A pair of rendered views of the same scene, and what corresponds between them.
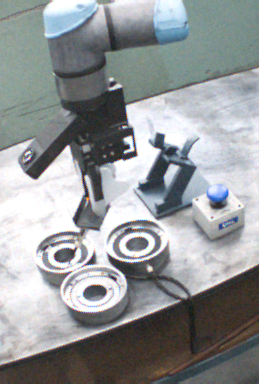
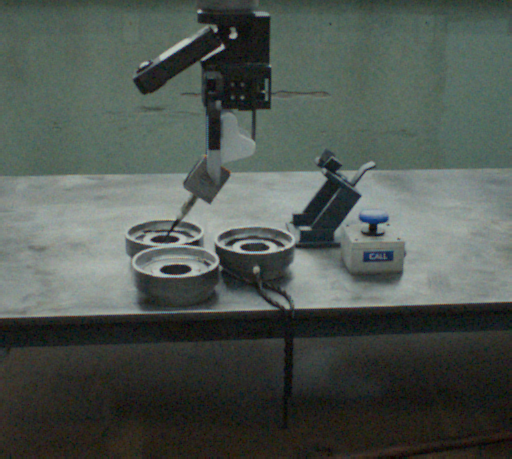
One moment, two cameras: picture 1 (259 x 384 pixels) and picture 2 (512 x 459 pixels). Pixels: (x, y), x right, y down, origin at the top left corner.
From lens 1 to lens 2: 46 cm
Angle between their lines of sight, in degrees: 23
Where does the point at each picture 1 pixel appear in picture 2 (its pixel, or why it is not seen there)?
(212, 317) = (346, 431)
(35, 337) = (73, 302)
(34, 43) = (266, 147)
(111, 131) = (245, 66)
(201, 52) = not seen: hidden behind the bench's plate
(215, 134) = (416, 206)
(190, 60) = not seen: hidden behind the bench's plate
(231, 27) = not seen: outside the picture
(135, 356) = (217, 444)
